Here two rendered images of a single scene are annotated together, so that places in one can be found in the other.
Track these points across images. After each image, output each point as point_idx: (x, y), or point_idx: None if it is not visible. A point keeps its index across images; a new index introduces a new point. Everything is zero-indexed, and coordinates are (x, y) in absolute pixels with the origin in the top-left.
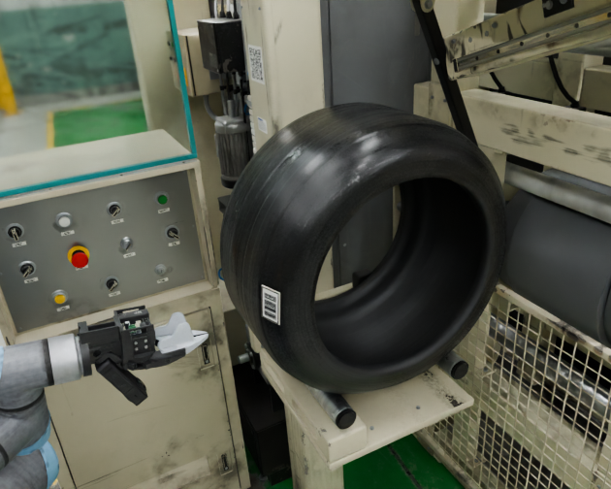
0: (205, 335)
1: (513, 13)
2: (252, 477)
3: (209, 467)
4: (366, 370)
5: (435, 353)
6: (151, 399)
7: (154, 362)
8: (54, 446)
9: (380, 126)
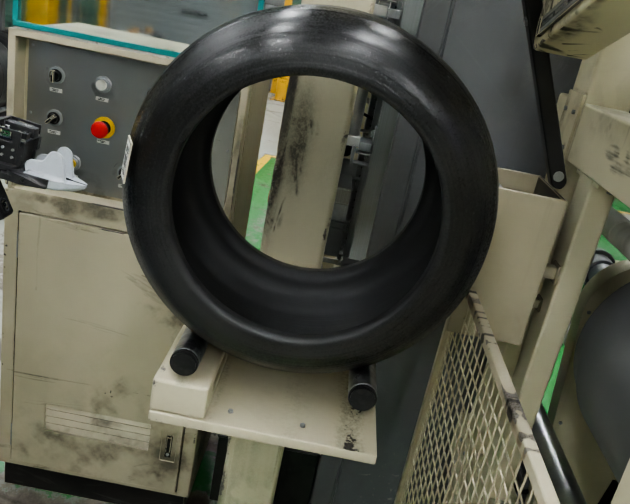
0: (81, 184)
1: None
2: (205, 498)
3: (150, 440)
4: (224, 311)
5: (327, 348)
6: (115, 319)
7: (9, 174)
8: (10, 313)
9: (327, 8)
